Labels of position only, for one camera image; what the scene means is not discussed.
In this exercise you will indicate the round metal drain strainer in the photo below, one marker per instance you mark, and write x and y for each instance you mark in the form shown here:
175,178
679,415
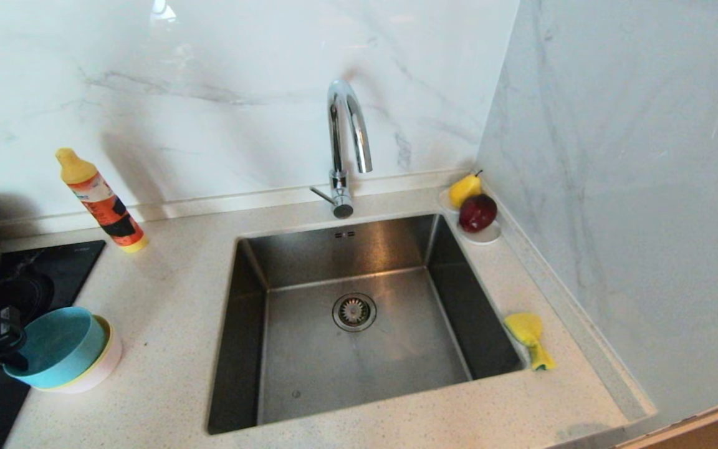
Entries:
354,312

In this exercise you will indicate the blue plastic bowl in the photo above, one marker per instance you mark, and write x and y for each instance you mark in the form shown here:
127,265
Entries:
57,346

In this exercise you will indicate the dark red apple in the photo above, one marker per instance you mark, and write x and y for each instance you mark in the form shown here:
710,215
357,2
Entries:
477,213

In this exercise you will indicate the yellow capped dish soap bottle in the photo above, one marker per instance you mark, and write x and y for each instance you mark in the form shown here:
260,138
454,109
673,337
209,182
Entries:
103,204

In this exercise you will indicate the stainless steel sink basin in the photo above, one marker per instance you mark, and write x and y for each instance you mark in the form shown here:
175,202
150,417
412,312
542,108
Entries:
309,374

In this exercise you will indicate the yellow green sponge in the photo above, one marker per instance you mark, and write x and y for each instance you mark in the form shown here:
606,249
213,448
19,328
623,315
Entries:
524,327

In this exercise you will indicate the chrome gooseneck faucet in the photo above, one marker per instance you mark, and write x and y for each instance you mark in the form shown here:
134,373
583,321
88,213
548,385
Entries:
338,187

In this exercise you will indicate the yellow pear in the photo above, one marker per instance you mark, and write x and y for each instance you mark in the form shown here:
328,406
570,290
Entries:
464,190

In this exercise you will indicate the pink plastic bowl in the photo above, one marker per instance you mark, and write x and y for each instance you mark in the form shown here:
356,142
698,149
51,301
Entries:
106,368

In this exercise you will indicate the yellow plastic bowl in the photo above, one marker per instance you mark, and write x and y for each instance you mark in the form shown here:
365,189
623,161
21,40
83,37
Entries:
105,349

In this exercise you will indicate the black induction cooktop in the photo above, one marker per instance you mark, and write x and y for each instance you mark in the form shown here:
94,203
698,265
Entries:
66,262

